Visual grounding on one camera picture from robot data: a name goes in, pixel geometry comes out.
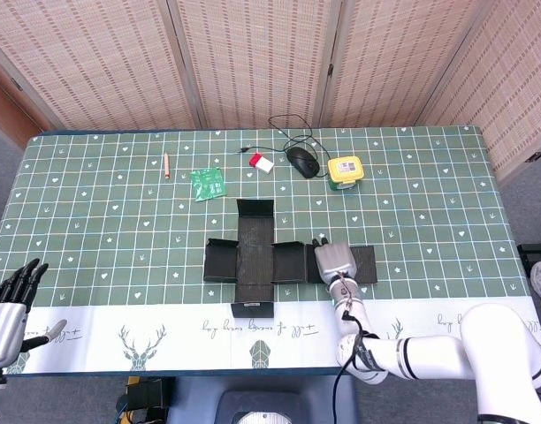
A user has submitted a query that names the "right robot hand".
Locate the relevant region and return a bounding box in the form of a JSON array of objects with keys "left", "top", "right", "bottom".
[{"left": 312, "top": 237, "right": 359, "bottom": 284}]

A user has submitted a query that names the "green grid tablecloth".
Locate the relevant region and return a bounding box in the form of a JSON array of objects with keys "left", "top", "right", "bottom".
[{"left": 0, "top": 125, "right": 533, "bottom": 376}]

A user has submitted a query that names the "black plastic tray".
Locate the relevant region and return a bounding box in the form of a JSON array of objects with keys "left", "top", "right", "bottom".
[{"left": 516, "top": 243, "right": 541, "bottom": 277}]

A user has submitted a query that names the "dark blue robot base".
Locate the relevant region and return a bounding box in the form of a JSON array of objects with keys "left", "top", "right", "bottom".
[{"left": 168, "top": 375, "right": 360, "bottom": 424}]

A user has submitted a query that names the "black mouse cable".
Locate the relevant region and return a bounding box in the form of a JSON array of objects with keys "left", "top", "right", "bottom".
[{"left": 239, "top": 114, "right": 338, "bottom": 180}]

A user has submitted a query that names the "red and white eraser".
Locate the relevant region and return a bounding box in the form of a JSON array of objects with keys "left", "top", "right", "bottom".
[{"left": 248, "top": 152, "right": 275, "bottom": 173}]

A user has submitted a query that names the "black paper box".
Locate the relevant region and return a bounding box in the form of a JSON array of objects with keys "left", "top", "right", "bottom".
[{"left": 202, "top": 198, "right": 377, "bottom": 319}]

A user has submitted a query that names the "green sachet packet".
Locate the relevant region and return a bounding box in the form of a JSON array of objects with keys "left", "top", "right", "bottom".
[{"left": 189, "top": 167, "right": 228, "bottom": 203}]

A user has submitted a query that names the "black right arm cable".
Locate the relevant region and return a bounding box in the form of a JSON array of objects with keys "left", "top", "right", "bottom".
[{"left": 331, "top": 308, "right": 382, "bottom": 424}]

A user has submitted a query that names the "black bracket under table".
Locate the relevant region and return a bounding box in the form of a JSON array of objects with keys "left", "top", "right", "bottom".
[{"left": 118, "top": 377, "right": 174, "bottom": 424}]

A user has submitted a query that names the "black computer mouse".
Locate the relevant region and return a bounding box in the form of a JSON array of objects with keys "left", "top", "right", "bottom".
[{"left": 286, "top": 147, "right": 320, "bottom": 179}]

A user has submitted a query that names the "yellow-lidded green container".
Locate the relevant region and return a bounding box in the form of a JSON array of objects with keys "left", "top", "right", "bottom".
[{"left": 326, "top": 155, "right": 366, "bottom": 193}]

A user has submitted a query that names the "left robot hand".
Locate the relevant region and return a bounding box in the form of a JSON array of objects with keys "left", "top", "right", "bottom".
[{"left": 0, "top": 258, "right": 68, "bottom": 370}]

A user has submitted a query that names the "bamboo folding screen panel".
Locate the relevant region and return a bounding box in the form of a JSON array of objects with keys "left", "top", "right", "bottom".
[
  {"left": 318, "top": 0, "right": 488, "bottom": 127},
  {"left": 420, "top": 0, "right": 541, "bottom": 186},
  {"left": 0, "top": 0, "right": 196, "bottom": 132},
  {"left": 166, "top": 0, "right": 342, "bottom": 129}
]

